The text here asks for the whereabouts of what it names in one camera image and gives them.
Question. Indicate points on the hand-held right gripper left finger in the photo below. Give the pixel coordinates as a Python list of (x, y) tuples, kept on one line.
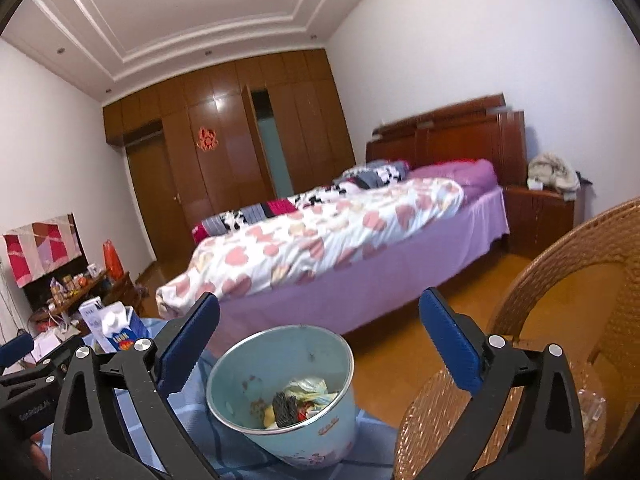
[(192, 340)]

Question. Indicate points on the heart print duvet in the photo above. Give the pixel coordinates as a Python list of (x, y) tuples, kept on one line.
[(300, 245)]

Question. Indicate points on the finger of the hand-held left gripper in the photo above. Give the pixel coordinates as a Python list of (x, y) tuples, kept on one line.
[(15, 351), (50, 367)]

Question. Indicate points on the wooden bed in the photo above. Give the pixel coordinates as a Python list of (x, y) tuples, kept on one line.
[(450, 135)]

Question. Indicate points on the blue plaid tablecloth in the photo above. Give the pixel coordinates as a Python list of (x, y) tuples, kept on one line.
[(195, 410)]

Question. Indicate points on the wooden door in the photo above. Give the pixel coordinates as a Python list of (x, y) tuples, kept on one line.
[(150, 200)]

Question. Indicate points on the wooden wardrobe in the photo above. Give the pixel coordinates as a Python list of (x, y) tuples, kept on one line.
[(225, 110)]

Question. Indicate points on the yellow plastic bag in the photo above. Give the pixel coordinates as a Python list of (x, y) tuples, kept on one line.
[(310, 390)]

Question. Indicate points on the light blue metal bin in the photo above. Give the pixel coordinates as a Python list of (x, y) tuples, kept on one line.
[(320, 440)]

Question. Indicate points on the yellow sponge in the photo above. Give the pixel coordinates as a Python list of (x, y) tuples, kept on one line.
[(270, 417)]

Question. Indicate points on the brown wicker chair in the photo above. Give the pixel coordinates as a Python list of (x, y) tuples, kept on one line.
[(550, 270)]

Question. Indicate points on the white paper sheet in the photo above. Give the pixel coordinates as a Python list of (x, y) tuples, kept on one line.
[(47, 346)]

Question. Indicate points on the white milk carton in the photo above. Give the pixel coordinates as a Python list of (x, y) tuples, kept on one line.
[(92, 320)]

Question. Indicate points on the beige clothes pile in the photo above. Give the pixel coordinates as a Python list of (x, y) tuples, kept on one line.
[(552, 170)]

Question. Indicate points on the striped cow print blanket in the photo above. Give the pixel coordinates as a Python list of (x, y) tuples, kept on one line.
[(260, 212)]

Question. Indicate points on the purple bed sheet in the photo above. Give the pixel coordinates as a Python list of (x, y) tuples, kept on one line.
[(400, 260)]

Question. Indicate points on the wooden television stand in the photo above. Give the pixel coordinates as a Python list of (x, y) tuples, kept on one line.
[(117, 290)]

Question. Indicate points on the wooden nightstand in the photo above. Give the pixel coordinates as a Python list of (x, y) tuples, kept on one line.
[(537, 220)]

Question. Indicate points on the orange plastic bag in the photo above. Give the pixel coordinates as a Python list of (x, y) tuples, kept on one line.
[(113, 260)]

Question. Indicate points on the patchwork cloth cover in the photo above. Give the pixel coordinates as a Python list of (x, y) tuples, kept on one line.
[(40, 252)]

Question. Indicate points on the clear plastic bag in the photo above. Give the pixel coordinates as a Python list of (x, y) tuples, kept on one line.
[(595, 420)]

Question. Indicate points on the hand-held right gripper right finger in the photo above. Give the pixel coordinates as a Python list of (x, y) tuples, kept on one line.
[(450, 340)]

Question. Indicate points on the blue milk carton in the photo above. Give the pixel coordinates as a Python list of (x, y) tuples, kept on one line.
[(120, 332)]

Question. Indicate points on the white mug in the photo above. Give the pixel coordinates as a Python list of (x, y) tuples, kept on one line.
[(92, 271)]

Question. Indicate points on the red paper decoration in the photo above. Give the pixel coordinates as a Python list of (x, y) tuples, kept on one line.
[(206, 139)]

